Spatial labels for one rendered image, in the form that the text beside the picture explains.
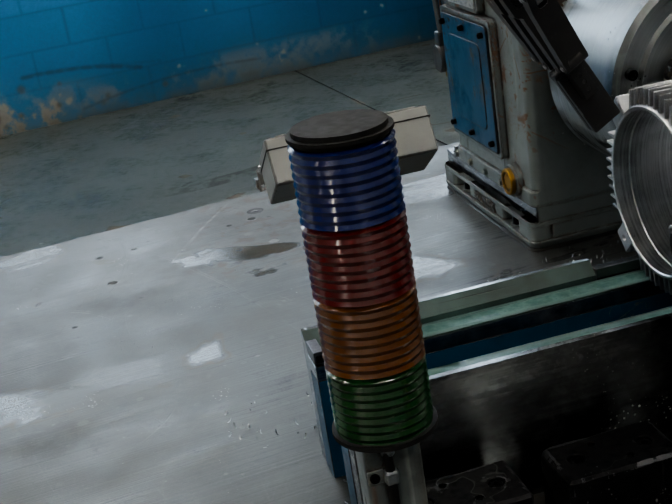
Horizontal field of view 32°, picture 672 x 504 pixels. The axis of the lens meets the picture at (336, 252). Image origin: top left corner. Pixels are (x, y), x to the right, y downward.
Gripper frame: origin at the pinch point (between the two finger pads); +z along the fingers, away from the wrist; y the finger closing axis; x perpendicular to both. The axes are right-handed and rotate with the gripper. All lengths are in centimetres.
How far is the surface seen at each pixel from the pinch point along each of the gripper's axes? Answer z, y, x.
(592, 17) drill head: 5.2, 24.3, -11.8
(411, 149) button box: -1.7, 12.8, 14.2
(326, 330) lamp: -17, -37, 29
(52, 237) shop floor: 65, 348, 109
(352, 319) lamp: -17, -38, 28
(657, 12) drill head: 5.8, 15.2, -14.9
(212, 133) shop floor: 104, 455, 39
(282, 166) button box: -9.1, 13.4, 25.0
